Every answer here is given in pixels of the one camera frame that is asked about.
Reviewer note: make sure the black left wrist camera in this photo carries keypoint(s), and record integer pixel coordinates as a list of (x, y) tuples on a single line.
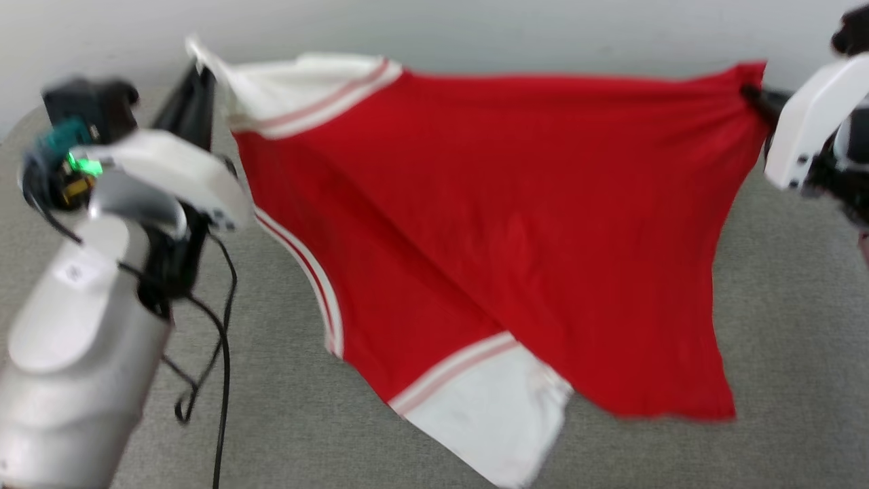
[(88, 102)]

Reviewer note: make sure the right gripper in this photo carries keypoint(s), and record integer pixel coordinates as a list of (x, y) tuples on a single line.
[(808, 115)]

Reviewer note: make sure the red and white garment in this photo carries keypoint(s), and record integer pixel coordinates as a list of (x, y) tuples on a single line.
[(509, 238)]

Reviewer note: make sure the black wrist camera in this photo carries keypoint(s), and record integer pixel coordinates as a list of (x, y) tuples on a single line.
[(88, 102), (854, 30)]

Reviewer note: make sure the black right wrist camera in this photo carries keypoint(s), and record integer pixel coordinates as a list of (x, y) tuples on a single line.
[(854, 30)]

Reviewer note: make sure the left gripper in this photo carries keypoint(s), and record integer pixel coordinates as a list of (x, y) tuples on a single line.
[(183, 173)]

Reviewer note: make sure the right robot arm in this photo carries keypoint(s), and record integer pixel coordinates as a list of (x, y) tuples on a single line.
[(848, 176)]

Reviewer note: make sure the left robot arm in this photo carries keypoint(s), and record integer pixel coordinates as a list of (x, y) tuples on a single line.
[(68, 373)]

